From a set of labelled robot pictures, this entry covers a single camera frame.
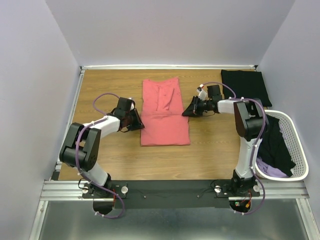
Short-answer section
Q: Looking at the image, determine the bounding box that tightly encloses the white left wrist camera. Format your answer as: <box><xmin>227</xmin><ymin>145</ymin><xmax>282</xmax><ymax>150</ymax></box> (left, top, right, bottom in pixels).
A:
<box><xmin>129</xmin><ymin>97</ymin><xmax>136</xmax><ymax>110</ymax></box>

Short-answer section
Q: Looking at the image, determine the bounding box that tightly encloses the white table edge rail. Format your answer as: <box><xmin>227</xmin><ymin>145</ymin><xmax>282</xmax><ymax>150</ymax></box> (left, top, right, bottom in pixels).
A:
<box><xmin>81</xmin><ymin>64</ymin><xmax>256</xmax><ymax>70</ymax></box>

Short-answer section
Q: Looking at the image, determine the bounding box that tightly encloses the lavender t-shirt in basket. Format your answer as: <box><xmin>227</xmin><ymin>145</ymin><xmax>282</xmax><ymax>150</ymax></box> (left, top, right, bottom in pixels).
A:
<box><xmin>254</xmin><ymin>122</ymin><xmax>291</xmax><ymax>179</ymax></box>

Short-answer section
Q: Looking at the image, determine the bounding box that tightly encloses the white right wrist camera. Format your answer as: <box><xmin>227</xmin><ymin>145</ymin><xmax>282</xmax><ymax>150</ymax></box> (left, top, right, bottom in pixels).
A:
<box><xmin>196</xmin><ymin>84</ymin><xmax>208</xmax><ymax>101</ymax></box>

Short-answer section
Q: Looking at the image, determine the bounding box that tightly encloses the black t-shirt in basket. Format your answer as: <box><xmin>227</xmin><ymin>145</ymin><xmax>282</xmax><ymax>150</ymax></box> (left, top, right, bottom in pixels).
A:
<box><xmin>257</xmin><ymin>114</ymin><xmax>297</xmax><ymax>177</ymax></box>

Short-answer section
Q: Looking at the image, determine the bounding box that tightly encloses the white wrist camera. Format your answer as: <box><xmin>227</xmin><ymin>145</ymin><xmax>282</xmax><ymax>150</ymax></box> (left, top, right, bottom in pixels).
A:
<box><xmin>129</xmin><ymin>97</ymin><xmax>136</xmax><ymax>110</ymax></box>
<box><xmin>196</xmin><ymin>84</ymin><xmax>208</xmax><ymax>101</ymax></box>

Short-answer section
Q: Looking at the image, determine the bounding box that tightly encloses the white plastic laundry basket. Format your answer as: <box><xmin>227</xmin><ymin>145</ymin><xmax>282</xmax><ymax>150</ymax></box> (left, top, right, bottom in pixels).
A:
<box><xmin>255</xmin><ymin>110</ymin><xmax>309</xmax><ymax>182</ymax></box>

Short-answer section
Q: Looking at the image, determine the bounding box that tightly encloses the folded black t-shirt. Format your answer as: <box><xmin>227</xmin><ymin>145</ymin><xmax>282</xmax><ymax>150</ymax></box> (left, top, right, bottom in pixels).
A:
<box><xmin>220</xmin><ymin>70</ymin><xmax>272</xmax><ymax>107</ymax></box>

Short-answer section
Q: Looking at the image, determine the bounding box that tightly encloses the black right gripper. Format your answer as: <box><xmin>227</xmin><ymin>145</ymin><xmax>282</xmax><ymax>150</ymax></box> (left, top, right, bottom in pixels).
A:
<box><xmin>181</xmin><ymin>95</ymin><xmax>212</xmax><ymax>118</ymax></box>

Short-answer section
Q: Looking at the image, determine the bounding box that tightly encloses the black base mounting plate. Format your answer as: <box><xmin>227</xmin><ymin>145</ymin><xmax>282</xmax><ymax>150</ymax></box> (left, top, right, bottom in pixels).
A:
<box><xmin>81</xmin><ymin>179</ymin><xmax>262</xmax><ymax>214</ymax></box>

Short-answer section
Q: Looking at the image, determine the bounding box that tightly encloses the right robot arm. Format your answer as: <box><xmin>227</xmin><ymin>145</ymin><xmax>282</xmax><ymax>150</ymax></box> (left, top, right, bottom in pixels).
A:
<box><xmin>182</xmin><ymin>82</ymin><xmax>268</xmax><ymax>198</ymax></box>

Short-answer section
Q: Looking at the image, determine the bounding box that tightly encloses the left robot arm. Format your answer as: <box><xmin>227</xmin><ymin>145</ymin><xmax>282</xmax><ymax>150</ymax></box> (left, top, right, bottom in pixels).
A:
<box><xmin>59</xmin><ymin>97</ymin><xmax>145</xmax><ymax>198</ymax></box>

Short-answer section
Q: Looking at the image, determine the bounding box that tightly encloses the pink t-shirt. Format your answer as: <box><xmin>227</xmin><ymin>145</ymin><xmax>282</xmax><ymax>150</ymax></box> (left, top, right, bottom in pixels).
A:
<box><xmin>140</xmin><ymin>77</ymin><xmax>191</xmax><ymax>147</ymax></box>

